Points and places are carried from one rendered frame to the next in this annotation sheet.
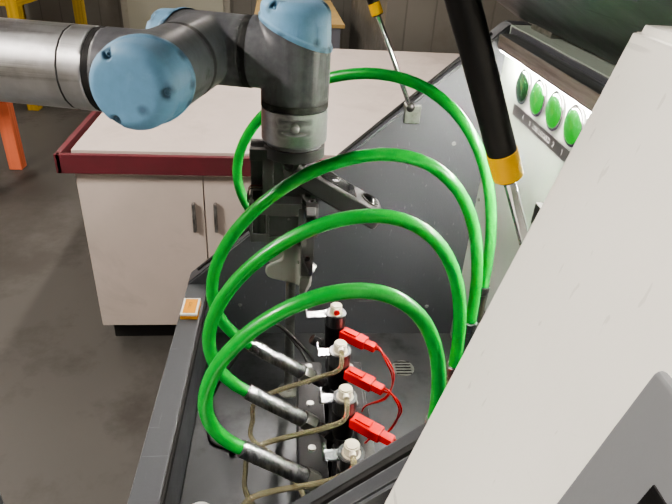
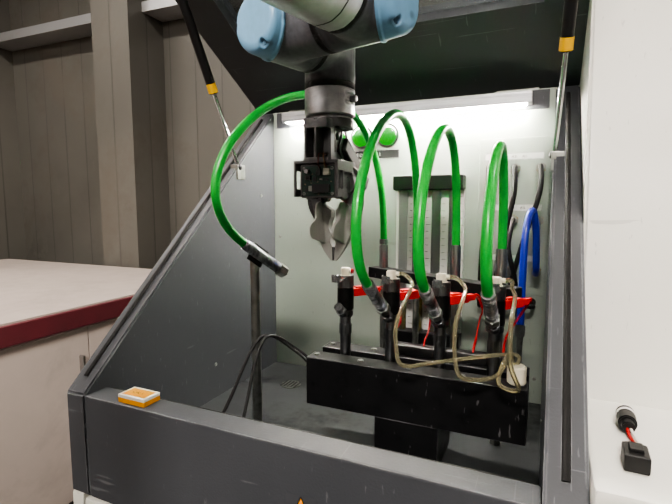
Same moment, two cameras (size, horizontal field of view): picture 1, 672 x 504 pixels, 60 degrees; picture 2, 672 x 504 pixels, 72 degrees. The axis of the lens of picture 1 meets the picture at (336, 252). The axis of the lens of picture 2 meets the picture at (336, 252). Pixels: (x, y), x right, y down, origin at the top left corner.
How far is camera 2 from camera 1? 0.81 m
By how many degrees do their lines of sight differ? 61
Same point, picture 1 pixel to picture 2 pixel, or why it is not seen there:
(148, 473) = (368, 456)
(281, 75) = (347, 56)
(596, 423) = not seen: outside the picture
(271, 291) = (165, 370)
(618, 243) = (653, 31)
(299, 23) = not seen: hidden behind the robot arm
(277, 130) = (345, 99)
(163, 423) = (303, 439)
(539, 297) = (626, 70)
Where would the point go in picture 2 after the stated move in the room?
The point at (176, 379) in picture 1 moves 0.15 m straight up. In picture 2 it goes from (243, 423) to (240, 309)
